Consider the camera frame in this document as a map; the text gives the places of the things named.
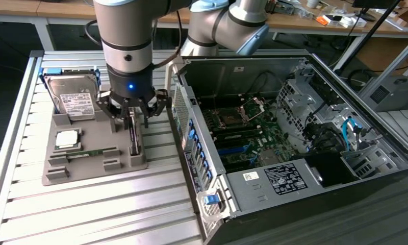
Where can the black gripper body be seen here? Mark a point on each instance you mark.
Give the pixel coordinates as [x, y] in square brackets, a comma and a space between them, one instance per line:
[130, 81]

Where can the graphics card with metal bracket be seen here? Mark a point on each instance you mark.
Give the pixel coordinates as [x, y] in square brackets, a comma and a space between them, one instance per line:
[134, 137]

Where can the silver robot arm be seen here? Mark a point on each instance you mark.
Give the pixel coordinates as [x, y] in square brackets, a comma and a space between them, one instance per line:
[125, 33]

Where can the hard disk in blue carrier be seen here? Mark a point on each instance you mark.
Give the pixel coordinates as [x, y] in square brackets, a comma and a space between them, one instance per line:
[72, 89]

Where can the grey parts rack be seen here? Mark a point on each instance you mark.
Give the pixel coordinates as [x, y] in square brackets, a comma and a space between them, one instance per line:
[94, 140]

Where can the CPU chip with silver lid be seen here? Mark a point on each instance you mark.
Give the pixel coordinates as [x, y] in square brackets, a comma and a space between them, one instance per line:
[66, 140]

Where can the green RAM stick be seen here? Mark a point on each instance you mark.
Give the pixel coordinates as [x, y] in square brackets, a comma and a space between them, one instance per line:
[88, 153]

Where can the CPU socket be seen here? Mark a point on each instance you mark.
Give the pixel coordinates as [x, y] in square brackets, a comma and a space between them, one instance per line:
[230, 118]

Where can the black RAM stick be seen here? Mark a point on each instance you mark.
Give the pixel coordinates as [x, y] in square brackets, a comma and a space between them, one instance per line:
[237, 137]

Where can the blue expansion slot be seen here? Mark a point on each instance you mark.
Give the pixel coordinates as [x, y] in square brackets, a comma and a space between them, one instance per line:
[230, 150]

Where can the metal socket cover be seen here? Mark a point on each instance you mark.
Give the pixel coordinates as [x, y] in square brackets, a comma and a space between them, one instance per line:
[260, 105]

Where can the green motherboard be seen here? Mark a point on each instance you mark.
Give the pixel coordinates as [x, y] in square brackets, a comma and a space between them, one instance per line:
[280, 135]

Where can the grey chipset heat sink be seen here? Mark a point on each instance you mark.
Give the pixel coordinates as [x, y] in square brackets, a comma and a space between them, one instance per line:
[269, 157]

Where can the perforated metal drive cage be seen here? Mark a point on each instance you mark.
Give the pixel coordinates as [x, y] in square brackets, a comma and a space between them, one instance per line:
[292, 114]

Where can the aluminium slat table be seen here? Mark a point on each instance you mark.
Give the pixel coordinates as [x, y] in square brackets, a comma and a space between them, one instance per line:
[105, 209]

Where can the blue case latch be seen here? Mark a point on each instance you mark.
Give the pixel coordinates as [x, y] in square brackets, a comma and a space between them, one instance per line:
[210, 199]

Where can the grey power supply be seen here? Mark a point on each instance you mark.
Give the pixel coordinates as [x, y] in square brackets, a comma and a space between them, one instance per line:
[244, 194]

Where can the grey metal device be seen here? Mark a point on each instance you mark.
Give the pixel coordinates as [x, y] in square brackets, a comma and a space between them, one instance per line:
[285, 7]

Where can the orange and black box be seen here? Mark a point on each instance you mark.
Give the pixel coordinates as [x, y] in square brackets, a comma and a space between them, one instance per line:
[324, 20]

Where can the white cup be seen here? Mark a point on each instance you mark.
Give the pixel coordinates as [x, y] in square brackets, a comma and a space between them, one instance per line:
[313, 3]

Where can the white box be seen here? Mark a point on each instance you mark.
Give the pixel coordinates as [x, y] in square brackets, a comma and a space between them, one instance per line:
[352, 23]

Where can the grey metal disk bay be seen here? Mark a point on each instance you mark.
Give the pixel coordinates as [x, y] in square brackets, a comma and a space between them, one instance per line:
[367, 163]

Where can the black open PC case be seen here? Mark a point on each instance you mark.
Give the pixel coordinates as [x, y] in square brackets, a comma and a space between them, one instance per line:
[325, 217]

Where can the black slanted pole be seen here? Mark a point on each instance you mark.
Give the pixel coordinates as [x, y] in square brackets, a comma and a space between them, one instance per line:
[368, 35]

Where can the grey computer tower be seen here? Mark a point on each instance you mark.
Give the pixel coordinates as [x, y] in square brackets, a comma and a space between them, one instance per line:
[393, 94]

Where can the black monitor with stand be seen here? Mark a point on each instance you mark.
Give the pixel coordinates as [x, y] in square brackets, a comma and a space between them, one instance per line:
[365, 15]

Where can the wooden desk with grey frame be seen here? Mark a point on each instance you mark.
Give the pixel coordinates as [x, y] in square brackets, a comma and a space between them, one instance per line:
[20, 10]

